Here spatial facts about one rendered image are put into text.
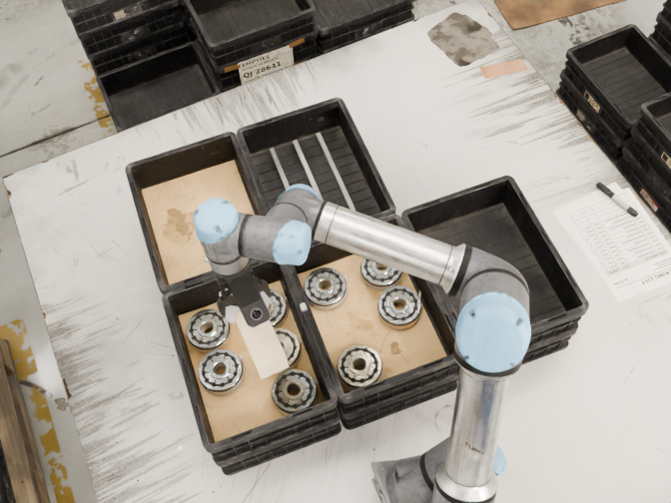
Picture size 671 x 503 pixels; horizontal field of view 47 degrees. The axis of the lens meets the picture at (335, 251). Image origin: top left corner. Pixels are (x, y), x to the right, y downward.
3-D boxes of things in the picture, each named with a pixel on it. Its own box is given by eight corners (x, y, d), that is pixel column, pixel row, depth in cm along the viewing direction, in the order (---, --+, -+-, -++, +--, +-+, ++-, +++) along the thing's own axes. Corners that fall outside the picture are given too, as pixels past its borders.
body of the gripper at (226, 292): (248, 261, 156) (239, 230, 146) (265, 295, 152) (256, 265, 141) (213, 276, 155) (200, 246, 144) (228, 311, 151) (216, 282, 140)
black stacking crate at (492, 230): (579, 329, 183) (590, 308, 173) (464, 373, 179) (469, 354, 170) (504, 201, 202) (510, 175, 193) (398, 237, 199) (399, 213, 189)
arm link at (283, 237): (318, 207, 136) (258, 198, 138) (302, 234, 126) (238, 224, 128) (316, 247, 140) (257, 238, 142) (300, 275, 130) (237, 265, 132)
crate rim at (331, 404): (340, 406, 167) (339, 402, 165) (207, 456, 163) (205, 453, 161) (283, 256, 187) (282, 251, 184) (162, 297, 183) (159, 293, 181)
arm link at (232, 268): (252, 254, 138) (209, 272, 136) (256, 267, 142) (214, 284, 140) (237, 223, 141) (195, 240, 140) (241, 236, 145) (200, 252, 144)
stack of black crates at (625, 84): (680, 136, 291) (702, 95, 271) (612, 166, 286) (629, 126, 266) (617, 65, 310) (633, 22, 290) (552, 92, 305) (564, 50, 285)
